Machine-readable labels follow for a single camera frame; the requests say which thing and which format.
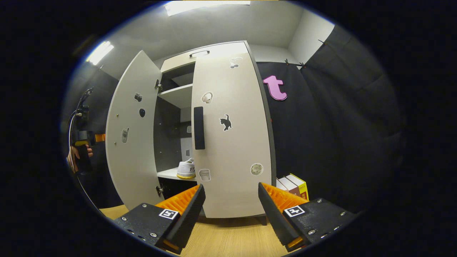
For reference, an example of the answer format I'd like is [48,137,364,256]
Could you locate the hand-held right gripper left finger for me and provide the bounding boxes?
[114,184,206,255]

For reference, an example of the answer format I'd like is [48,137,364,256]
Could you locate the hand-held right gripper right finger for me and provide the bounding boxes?
[258,182,358,252]

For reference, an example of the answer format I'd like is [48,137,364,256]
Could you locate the white shoe cabinet door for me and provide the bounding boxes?
[191,50,273,219]
[105,50,163,211]

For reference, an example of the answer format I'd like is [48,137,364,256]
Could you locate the white canvas shoe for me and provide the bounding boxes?
[176,158,196,179]

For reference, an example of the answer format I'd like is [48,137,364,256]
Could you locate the white shoe cabinet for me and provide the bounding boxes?
[154,40,277,218]

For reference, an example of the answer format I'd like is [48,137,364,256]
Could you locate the white cabinet drawer front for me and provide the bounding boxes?
[160,41,248,74]

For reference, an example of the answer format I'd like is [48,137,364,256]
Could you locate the yellow book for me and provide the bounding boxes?
[287,173,309,201]

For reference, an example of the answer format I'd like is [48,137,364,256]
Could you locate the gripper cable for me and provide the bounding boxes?
[68,110,101,211]

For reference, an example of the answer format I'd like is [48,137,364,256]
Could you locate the black door handle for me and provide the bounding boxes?
[193,106,206,150]

